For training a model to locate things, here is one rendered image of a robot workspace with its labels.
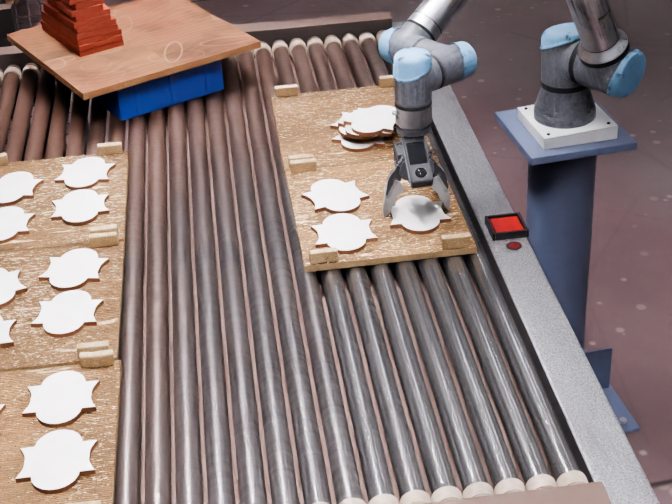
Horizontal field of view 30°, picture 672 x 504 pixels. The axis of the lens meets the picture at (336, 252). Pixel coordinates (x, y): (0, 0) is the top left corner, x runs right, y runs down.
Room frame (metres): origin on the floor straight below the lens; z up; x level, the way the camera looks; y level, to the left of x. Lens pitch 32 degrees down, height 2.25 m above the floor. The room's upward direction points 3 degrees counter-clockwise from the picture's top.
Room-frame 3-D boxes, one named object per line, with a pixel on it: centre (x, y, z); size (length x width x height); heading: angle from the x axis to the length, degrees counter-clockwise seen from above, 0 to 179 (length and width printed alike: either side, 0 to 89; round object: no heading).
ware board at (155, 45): (3.09, 0.51, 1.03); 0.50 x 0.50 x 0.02; 32
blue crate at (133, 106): (3.03, 0.47, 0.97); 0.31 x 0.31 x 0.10; 32
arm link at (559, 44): (2.75, -0.58, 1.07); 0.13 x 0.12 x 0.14; 38
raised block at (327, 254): (2.09, 0.02, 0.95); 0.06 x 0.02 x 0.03; 96
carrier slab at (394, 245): (2.30, -0.09, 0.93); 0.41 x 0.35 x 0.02; 6
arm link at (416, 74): (2.27, -0.18, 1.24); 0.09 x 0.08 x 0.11; 128
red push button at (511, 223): (2.20, -0.36, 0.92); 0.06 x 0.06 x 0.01; 5
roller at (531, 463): (2.37, -0.21, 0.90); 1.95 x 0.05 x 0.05; 5
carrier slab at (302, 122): (2.71, -0.05, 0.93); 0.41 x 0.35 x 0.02; 5
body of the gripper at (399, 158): (2.28, -0.17, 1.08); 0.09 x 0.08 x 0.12; 6
